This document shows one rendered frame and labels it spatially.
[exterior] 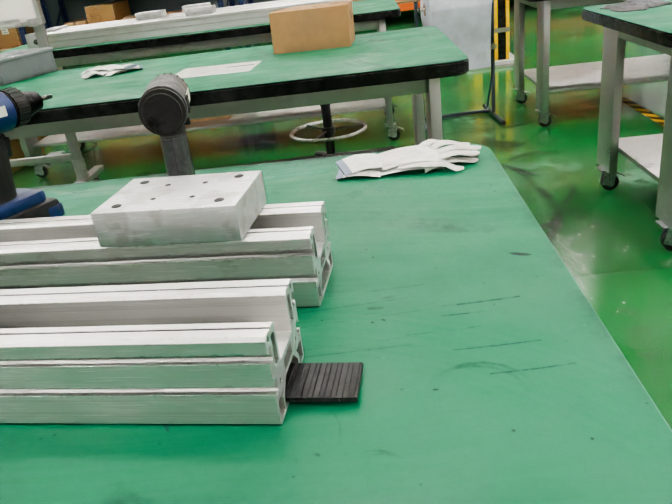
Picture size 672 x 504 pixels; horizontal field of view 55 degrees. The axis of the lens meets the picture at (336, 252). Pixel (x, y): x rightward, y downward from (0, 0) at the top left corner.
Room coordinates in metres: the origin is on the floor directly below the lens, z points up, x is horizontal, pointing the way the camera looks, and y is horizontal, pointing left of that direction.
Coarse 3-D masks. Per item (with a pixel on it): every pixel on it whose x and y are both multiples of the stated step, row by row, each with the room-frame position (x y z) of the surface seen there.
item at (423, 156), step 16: (432, 144) 1.11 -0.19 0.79; (448, 144) 1.07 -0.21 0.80; (464, 144) 1.08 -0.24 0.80; (352, 160) 1.07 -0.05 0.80; (368, 160) 1.06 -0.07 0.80; (384, 160) 1.05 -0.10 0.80; (400, 160) 1.03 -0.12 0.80; (416, 160) 1.02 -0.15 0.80; (432, 160) 1.02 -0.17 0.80; (448, 160) 1.02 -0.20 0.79; (464, 160) 1.02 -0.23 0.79; (336, 176) 1.03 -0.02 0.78
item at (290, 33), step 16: (272, 16) 2.63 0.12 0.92; (288, 16) 2.62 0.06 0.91; (304, 16) 2.61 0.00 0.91; (320, 16) 2.59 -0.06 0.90; (336, 16) 2.59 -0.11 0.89; (352, 16) 2.73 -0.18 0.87; (272, 32) 2.63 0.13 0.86; (288, 32) 2.62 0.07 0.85; (304, 32) 2.60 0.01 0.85; (320, 32) 2.59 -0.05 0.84; (336, 32) 2.58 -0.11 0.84; (352, 32) 2.68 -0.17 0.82; (288, 48) 2.62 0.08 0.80; (304, 48) 2.61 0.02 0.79; (320, 48) 2.60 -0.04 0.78; (16, 144) 4.49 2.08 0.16
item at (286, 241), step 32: (0, 224) 0.77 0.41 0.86; (32, 224) 0.76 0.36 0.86; (64, 224) 0.75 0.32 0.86; (256, 224) 0.70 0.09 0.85; (288, 224) 0.69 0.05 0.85; (320, 224) 0.68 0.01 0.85; (0, 256) 0.68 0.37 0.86; (32, 256) 0.67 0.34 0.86; (64, 256) 0.67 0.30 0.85; (96, 256) 0.66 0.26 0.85; (128, 256) 0.65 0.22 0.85; (160, 256) 0.66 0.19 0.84; (192, 256) 0.65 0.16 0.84; (224, 256) 0.64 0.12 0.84; (256, 256) 0.63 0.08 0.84; (288, 256) 0.62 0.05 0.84; (320, 256) 0.65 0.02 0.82; (0, 288) 0.70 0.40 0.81; (320, 288) 0.63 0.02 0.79
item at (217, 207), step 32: (128, 192) 0.71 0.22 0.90; (160, 192) 0.69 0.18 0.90; (192, 192) 0.68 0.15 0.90; (224, 192) 0.66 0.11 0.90; (256, 192) 0.69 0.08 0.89; (96, 224) 0.65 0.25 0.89; (128, 224) 0.64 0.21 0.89; (160, 224) 0.64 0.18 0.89; (192, 224) 0.63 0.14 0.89; (224, 224) 0.62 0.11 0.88
